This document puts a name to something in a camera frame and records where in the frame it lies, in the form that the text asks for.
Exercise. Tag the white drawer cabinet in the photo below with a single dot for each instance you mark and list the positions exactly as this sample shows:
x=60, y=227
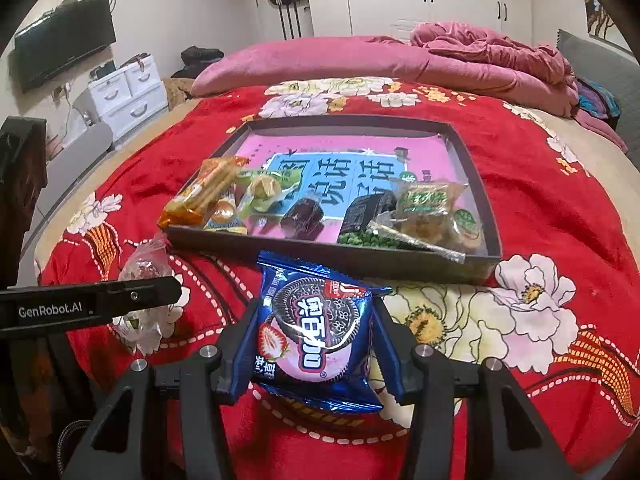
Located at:
x=127, y=95

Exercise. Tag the bed with beige sheet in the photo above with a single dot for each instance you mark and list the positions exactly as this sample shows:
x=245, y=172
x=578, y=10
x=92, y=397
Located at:
x=590, y=152

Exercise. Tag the pink folded quilt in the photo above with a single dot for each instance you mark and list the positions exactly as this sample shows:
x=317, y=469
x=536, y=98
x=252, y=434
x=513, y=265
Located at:
x=310, y=65

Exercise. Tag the brown patterned cloth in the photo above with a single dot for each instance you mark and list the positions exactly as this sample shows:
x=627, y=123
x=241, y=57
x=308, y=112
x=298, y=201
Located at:
x=177, y=94

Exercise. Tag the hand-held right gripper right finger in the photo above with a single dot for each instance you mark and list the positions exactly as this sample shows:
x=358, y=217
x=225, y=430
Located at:
x=387, y=360

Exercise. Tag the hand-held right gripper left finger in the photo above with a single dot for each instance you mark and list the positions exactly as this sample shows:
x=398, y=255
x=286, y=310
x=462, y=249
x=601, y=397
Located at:
x=239, y=365

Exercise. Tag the green pastry packet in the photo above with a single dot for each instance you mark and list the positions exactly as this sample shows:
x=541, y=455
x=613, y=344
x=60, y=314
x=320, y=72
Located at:
x=265, y=187

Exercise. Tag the clear candy wrapper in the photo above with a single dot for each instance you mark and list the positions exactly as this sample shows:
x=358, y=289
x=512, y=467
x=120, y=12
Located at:
x=142, y=265

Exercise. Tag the yellow snack packet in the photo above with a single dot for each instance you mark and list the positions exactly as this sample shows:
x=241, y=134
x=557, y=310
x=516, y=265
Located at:
x=222, y=215

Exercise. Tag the clear pale pastry packet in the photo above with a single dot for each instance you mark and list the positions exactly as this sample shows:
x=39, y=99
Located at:
x=425, y=240

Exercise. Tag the black green pea packet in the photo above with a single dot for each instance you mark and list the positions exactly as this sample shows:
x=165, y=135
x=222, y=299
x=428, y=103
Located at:
x=365, y=215

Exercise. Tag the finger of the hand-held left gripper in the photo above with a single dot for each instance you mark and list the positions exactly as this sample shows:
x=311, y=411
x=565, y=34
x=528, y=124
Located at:
x=140, y=295

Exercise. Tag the pink and blue book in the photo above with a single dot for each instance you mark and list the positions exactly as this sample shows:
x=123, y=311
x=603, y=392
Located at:
x=330, y=180

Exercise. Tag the black flat television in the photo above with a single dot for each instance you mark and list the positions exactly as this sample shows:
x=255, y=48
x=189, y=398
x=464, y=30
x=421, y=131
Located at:
x=62, y=45

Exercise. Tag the grey padded headboard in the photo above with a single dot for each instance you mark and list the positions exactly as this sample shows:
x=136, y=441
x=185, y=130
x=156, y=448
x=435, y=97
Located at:
x=600, y=65

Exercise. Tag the colourful cloth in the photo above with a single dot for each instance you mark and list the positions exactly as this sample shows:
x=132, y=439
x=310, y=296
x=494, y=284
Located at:
x=597, y=100

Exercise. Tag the dark grey shallow box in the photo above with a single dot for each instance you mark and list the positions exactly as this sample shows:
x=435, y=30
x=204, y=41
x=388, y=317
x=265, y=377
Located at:
x=350, y=262

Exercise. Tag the dark clothes pile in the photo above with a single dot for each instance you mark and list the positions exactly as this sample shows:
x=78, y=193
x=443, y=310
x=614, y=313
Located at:
x=202, y=62

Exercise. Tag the blue cookie packet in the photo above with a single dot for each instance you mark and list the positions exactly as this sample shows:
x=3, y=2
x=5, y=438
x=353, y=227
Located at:
x=310, y=330

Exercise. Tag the clear red label cake packet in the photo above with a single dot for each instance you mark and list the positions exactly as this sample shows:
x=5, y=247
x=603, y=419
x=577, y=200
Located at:
x=467, y=229

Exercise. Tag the dark brownie packet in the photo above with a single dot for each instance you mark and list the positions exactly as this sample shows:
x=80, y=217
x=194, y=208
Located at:
x=301, y=217

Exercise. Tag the floral wall painting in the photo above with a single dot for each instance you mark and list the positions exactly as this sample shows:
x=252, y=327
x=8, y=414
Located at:
x=602, y=20

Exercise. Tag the orange biscuit packet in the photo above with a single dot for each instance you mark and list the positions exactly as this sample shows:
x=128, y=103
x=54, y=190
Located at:
x=200, y=195

